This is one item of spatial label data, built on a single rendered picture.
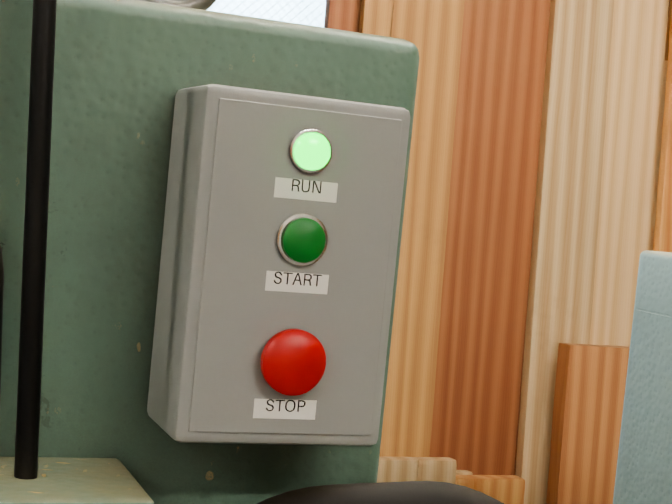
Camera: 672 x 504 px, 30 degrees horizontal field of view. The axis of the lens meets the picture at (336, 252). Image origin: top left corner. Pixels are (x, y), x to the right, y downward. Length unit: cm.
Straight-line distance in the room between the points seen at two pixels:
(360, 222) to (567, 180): 161
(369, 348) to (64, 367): 15
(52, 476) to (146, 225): 13
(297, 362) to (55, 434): 13
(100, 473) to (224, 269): 11
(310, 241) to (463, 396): 157
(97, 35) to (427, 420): 152
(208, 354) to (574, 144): 166
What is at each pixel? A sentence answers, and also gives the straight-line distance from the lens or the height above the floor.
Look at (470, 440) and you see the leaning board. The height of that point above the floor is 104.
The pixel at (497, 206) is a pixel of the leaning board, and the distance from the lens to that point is 213.
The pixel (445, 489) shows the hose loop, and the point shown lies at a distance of 64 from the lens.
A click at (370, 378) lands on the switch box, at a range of 59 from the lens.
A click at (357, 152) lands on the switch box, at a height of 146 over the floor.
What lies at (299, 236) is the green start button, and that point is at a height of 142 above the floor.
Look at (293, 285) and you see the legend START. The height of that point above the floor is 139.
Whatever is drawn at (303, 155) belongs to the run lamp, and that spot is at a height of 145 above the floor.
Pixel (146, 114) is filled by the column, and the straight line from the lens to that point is 61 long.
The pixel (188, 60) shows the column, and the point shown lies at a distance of 61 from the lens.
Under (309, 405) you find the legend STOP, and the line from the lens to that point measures 58.
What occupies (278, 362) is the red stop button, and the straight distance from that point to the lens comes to 56.
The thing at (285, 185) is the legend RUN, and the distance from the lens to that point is 56.
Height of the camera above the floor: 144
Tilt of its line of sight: 3 degrees down
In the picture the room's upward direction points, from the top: 6 degrees clockwise
